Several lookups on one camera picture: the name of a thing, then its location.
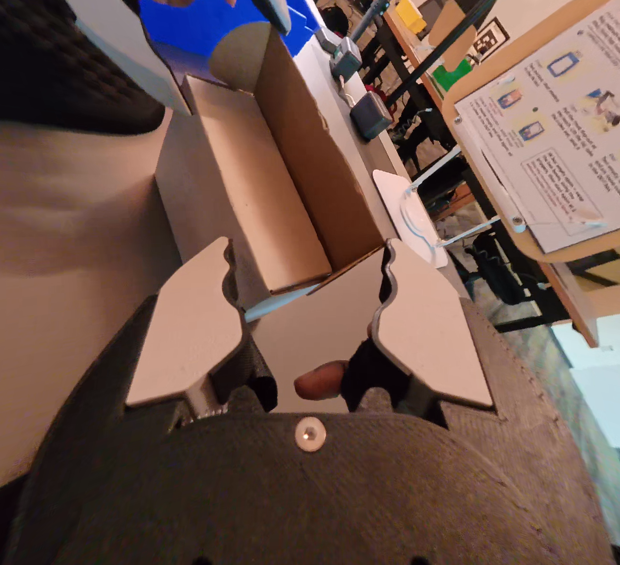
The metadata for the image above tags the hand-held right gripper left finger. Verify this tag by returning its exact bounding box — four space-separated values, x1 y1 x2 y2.
125 236 244 418

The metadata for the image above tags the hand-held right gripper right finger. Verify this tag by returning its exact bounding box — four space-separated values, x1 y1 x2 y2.
371 238 495 409

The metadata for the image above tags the blue plastic bin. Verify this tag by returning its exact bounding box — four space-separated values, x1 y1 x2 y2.
138 0 323 86

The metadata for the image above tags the white cardboard mailer box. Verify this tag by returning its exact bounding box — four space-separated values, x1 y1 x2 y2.
154 20 403 415

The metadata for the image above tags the person's right hand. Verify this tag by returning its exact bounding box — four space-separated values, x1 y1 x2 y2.
294 360 350 402

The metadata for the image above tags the dark grey box device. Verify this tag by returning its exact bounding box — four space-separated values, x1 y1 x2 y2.
314 27 340 54
350 91 394 141
330 36 363 83

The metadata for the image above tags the long wooden table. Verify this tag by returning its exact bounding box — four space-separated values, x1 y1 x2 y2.
310 0 620 349

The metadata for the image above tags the yellow plastic bin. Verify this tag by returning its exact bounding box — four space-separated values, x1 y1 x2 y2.
394 0 428 34

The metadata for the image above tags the small green bin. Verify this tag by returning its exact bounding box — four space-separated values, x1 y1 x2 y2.
432 58 474 92

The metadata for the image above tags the printed instruction sheet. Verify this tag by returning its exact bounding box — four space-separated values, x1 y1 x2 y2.
454 0 620 254

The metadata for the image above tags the framed black-white marker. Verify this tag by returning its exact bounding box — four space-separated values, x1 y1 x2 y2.
471 17 511 64

